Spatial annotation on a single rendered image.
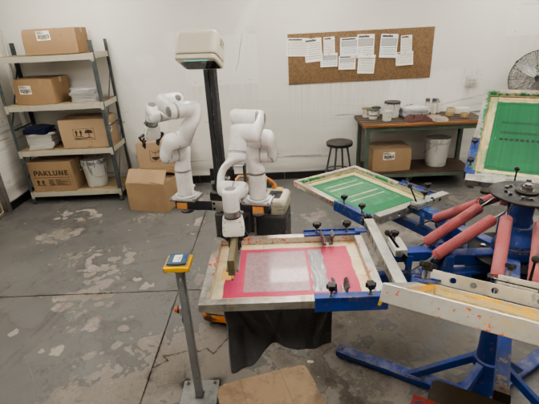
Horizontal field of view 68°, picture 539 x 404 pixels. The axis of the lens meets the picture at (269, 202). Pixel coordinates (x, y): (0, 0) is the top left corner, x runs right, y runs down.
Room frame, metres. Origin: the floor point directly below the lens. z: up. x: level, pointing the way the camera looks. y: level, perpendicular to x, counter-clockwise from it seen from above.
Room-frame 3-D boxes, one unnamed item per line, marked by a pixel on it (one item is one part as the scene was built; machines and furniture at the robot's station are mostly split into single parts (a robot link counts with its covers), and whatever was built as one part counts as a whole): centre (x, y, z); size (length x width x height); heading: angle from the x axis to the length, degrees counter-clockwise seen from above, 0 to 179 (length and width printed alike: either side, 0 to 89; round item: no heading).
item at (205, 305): (1.64, -0.08, 0.97); 0.79 x 0.58 x 0.04; 89
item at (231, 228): (1.65, 0.17, 1.21); 0.10 x 0.07 x 0.11; 89
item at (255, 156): (2.10, 0.05, 1.37); 0.13 x 0.10 x 0.16; 76
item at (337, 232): (1.91, -0.33, 0.98); 0.30 x 0.05 x 0.07; 89
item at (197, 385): (1.77, 0.48, 0.48); 0.22 x 0.22 x 0.96; 89
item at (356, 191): (2.41, -0.70, 1.05); 1.08 x 0.61 x 0.23; 29
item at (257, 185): (2.12, 0.06, 1.21); 0.16 x 0.13 x 0.15; 166
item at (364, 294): (1.36, -0.32, 0.98); 0.30 x 0.05 x 0.07; 89
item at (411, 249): (1.63, -0.64, 1.02); 0.17 x 0.06 x 0.05; 89
